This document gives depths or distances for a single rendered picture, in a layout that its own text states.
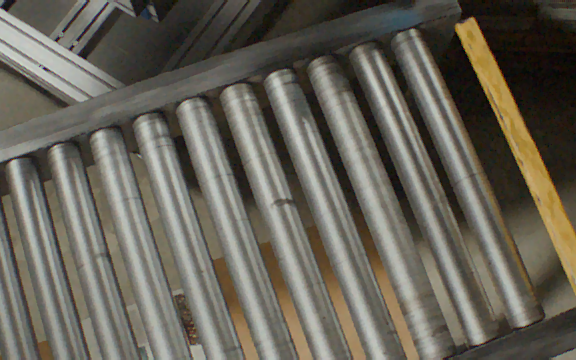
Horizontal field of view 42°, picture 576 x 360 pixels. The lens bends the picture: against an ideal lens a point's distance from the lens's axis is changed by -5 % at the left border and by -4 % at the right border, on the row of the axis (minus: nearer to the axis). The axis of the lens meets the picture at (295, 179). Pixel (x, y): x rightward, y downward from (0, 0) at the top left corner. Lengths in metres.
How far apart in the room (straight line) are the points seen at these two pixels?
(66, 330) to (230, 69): 0.42
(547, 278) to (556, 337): 0.87
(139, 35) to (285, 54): 0.77
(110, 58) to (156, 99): 0.73
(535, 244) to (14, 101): 1.35
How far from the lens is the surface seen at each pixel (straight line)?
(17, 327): 1.07
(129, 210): 1.06
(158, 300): 1.03
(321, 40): 1.13
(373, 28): 1.14
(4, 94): 2.11
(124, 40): 1.84
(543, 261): 1.93
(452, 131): 1.09
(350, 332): 1.81
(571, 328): 1.06
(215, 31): 1.80
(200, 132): 1.08
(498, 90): 1.11
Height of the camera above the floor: 1.80
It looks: 72 degrees down
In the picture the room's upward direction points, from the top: 1 degrees counter-clockwise
